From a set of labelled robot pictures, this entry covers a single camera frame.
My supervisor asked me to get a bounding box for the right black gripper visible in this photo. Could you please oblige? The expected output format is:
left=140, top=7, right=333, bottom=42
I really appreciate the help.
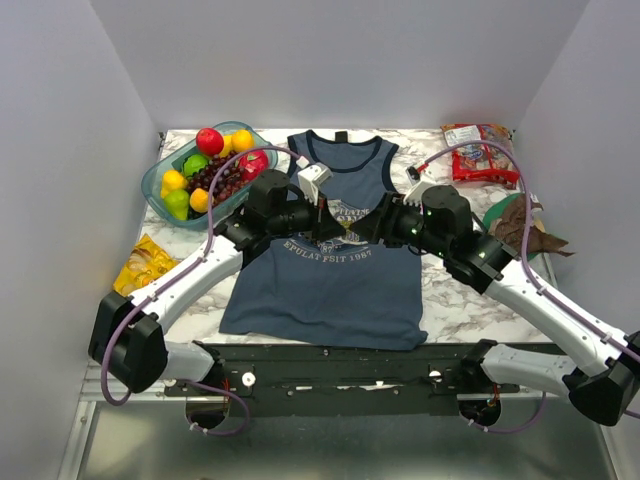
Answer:
left=349, top=189, right=450, bottom=259

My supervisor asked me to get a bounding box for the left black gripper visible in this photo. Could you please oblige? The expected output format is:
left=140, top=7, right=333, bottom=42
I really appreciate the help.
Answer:
left=268, top=189, right=347, bottom=246

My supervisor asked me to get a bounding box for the blue printed tank top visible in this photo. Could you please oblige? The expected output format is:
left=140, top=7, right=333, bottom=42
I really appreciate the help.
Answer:
left=219, top=130, right=427, bottom=351

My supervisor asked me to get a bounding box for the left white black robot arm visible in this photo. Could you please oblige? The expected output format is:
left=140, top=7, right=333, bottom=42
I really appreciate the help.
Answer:
left=89, top=164, right=345, bottom=395

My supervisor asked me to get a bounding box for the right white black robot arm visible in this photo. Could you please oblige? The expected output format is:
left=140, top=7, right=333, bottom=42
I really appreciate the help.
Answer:
left=351, top=186, right=639, bottom=426

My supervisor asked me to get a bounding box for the red apple right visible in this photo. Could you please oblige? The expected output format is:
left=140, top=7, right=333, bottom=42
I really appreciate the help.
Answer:
left=238, top=150, right=269, bottom=182

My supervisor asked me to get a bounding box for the red apple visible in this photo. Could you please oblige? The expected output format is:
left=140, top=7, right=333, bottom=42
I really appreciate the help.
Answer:
left=195, top=127, right=225, bottom=157
left=238, top=150, right=269, bottom=182

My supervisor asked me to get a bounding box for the dark purple grape bunch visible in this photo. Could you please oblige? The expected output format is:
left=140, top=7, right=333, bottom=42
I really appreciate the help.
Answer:
left=186, top=157, right=248, bottom=203

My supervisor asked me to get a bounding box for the orange fruit top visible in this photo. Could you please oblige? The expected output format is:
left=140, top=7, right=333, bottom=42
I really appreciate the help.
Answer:
left=231, top=129, right=255, bottom=153

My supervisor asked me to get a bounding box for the orange fruit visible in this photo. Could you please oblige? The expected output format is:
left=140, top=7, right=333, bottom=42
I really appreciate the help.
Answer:
left=189, top=188, right=214, bottom=214
left=231, top=129, right=255, bottom=153

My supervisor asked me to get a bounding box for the red candy bag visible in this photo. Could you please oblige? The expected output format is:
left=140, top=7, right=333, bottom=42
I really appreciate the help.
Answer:
left=441, top=124, right=519, bottom=189

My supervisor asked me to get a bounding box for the orange fruit front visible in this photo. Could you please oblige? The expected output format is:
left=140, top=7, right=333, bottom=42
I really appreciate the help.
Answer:
left=189, top=188, right=214, bottom=214

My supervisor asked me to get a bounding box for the red apple top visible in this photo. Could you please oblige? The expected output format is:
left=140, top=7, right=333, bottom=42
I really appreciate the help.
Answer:
left=195, top=127, right=225, bottom=157

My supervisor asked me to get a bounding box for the green fruit middle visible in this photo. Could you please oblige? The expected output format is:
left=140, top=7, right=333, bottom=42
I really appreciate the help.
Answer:
left=182, top=153, right=209, bottom=178

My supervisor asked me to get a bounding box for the green pear front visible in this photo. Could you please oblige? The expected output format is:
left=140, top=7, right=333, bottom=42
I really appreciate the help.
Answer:
left=163, top=189, right=190, bottom=221

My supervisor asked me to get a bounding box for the teal plastic fruit container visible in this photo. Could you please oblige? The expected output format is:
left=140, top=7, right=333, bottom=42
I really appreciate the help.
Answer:
left=141, top=121, right=278, bottom=230

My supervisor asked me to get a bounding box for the yellow lemon left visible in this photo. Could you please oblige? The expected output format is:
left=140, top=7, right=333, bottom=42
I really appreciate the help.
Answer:
left=160, top=169, right=188, bottom=198

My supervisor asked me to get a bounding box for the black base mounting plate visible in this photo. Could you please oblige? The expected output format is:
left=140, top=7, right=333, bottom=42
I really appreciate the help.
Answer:
left=159, top=342, right=586, bottom=419

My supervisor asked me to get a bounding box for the yellow Lays chips bag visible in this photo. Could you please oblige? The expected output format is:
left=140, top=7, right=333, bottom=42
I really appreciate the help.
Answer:
left=113, top=234, right=178, bottom=296

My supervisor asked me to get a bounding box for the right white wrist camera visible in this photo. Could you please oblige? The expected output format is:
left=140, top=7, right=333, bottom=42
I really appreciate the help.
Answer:
left=402, top=181, right=432, bottom=207

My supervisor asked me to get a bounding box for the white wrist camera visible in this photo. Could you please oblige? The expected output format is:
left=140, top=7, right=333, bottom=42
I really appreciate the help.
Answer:
left=402, top=181, right=432, bottom=207
left=296, top=157, right=332, bottom=206

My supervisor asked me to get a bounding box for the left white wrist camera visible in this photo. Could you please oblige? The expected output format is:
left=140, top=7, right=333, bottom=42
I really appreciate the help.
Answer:
left=296, top=157, right=332, bottom=206

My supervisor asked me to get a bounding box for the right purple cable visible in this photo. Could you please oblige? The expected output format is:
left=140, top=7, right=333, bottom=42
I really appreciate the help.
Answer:
left=407, top=139, right=640, bottom=434

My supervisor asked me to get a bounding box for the aluminium rail frame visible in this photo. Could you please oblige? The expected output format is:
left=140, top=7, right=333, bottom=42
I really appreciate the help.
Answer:
left=60, top=367, right=633, bottom=479

